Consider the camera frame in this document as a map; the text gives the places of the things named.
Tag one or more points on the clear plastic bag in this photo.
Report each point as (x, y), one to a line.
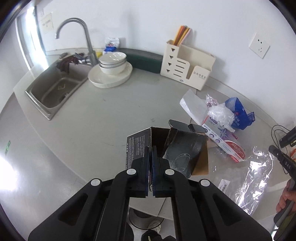
(259, 168)

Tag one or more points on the white barcode label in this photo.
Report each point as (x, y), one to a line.
(223, 185)

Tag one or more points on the Colgate toothpaste box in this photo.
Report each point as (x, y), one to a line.
(224, 139)

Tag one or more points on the white stacked bowls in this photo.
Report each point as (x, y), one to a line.
(112, 63)

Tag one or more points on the crumpled white plastic bag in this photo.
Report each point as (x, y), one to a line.
(220, 113)

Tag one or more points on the blue tissue wrapper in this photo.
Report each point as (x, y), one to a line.
(241, 119)

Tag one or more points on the black kettle with cable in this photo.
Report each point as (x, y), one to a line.
(279, 134)

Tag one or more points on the black cardboard box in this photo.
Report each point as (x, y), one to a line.
(184, 146)

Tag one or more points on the blue white packet by faucet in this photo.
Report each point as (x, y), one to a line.
(111, 44)

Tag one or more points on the person right hand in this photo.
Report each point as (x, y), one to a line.
(286, 195)

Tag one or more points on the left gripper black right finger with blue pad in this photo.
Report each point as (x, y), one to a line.
(202, 212)

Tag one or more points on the black mesh trash bin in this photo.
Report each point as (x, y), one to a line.
(143, 226)

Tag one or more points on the stainless steel sink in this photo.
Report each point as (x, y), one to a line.
(52, 88)

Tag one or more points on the white wall socket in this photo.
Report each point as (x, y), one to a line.
(259, 46)

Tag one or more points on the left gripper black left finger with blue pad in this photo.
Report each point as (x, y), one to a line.
(98, 211)

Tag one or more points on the orange chopsticks bundle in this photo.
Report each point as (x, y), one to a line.
(181, 35)

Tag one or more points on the cream utensil organizer box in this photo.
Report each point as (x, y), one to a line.
(187, 65)

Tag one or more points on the dark red rag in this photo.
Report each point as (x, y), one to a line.
(64, 64)

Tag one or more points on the dark green backsplash strip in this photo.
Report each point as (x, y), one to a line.
(143, 60)

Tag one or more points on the steel kitchen faucet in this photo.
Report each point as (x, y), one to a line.
(76, 37)

